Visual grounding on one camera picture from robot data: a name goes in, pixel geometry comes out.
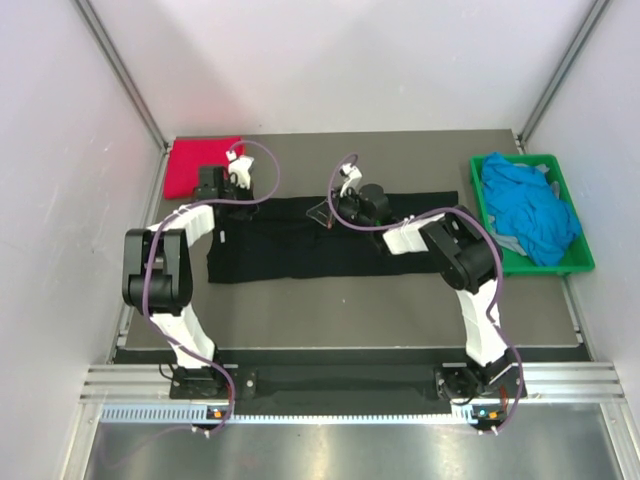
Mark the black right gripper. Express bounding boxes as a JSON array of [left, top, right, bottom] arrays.
[[308, 186, 374, 232]]

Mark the black t-shirt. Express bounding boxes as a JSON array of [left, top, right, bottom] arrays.
[[207, 196, 438, 285]]

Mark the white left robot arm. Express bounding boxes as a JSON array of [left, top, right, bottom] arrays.
[[122, 155, 256, 398]]

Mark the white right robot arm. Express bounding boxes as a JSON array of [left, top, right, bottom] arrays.
[[306, 184, 524, 405]]

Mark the folded pink t-shirt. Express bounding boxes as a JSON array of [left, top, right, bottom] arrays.
[[163, 136, 242, 200]]

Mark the blue t-shirt in bin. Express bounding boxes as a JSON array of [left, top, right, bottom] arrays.
[[480, 151, 585, 267]]

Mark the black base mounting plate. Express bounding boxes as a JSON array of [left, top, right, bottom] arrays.
[[164, 363, 526, 401]]

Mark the green plastic bin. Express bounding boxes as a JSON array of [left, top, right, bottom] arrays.
[[470, 152, 595, 276]]

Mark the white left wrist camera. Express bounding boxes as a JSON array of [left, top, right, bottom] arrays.
[[226, 150, 254, 190]]

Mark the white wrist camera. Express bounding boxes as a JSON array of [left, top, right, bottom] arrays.
[[338, 163, 362, 198], [226, 150, 254, 190]]

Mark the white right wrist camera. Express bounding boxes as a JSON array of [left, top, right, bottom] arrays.
[[338, 163, 362, 198]]

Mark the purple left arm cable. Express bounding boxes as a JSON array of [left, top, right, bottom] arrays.
[[142, 139, 281, 436]]

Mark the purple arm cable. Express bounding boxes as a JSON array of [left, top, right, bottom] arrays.
[[142, 139, 281, 436], [327, 152, 525, 436]]

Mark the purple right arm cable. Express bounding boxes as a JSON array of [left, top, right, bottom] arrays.
[[327, 152, 525, 436]]

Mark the grey slotted cable duct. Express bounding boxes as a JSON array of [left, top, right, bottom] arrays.
[[99, 403, 506, 425]]

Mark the aluminium frame rail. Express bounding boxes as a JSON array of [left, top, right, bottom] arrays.
[[81, 362, 625, 403]]

